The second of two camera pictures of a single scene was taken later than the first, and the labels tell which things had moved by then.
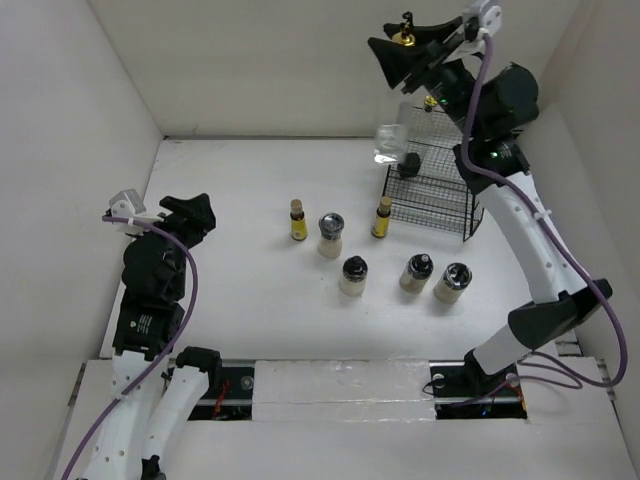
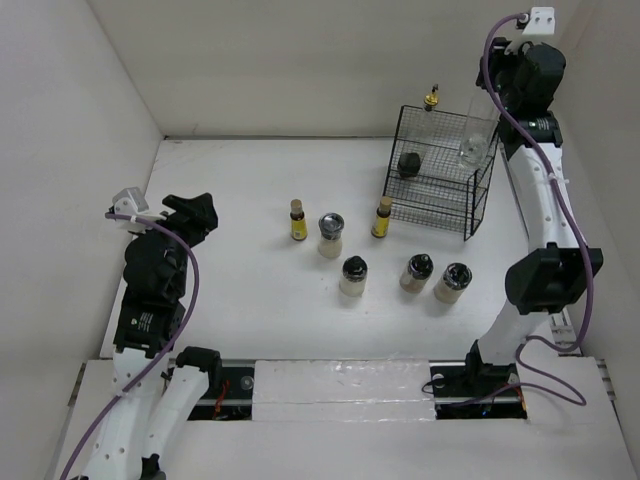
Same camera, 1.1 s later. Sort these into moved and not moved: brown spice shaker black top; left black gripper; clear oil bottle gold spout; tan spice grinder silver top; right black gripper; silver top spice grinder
Moved: right black gripper; clear oil bottle gold spout
Not moved: brown spice shaker black top; tan spice grinder silver top; silver top spice grinder; left black gripper
